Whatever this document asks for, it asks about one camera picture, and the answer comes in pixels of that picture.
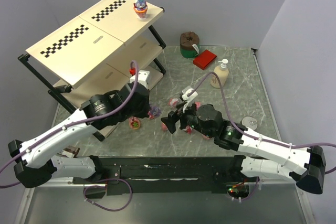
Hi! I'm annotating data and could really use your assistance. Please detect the purple sitting bunny toy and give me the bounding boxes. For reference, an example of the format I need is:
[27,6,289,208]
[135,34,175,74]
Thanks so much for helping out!
[148,105,161,120]

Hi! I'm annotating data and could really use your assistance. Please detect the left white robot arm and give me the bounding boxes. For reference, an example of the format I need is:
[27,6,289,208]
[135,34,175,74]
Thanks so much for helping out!
[8,82,150,188]

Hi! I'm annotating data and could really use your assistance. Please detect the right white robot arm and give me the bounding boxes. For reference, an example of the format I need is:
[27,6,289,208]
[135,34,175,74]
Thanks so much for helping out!
[161,104,326,195]

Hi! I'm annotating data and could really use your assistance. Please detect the beige three-tier shelf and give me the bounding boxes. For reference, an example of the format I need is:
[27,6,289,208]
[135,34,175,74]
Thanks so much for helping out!
[17,0,166,142]

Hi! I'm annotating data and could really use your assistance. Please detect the pink roll cake toy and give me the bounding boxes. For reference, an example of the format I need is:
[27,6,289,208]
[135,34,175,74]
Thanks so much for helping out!
[161,123,168,132]

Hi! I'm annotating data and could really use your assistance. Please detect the pink clover donut toy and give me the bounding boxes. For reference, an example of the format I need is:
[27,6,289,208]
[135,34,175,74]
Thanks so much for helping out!
[129,116,141,130]

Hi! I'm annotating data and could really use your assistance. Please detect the pink white small toy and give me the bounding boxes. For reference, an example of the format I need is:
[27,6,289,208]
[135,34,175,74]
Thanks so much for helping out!
[168,98,180,108]

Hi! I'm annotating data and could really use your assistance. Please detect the red white fish toy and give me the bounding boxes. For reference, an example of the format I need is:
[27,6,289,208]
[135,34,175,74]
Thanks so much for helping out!
[184,126,193,134]

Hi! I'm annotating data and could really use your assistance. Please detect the tin can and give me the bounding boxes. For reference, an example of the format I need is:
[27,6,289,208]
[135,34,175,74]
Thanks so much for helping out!
[241,116,258,130]

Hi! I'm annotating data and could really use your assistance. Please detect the beige soap pump bottle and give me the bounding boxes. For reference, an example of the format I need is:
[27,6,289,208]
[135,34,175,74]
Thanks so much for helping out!
[211,59,229,88]

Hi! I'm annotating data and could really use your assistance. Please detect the red box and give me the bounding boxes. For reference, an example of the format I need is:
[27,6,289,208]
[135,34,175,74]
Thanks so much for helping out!
[193,49,217,70]

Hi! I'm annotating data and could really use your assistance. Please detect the brown green plush toy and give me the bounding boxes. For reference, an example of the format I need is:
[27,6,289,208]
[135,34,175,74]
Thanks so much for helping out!
[180,31,200,59]

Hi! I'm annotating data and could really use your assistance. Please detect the brown snack packet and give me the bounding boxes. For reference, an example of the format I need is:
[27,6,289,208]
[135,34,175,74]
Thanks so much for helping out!
[59,146,80,158]

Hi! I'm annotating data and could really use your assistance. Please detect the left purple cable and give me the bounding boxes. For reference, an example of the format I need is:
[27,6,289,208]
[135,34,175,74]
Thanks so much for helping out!
[0,60,140,189]

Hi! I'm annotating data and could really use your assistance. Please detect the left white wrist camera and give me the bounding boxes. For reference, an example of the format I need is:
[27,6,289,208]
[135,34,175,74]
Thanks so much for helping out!
[129,68,150,89]

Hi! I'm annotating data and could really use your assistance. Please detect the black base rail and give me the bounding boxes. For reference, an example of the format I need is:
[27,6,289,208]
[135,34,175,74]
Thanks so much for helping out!
[72,155,266,196]

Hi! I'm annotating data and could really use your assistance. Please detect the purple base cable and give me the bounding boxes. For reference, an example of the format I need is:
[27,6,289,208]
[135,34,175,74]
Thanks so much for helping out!
[83,178,133,211]

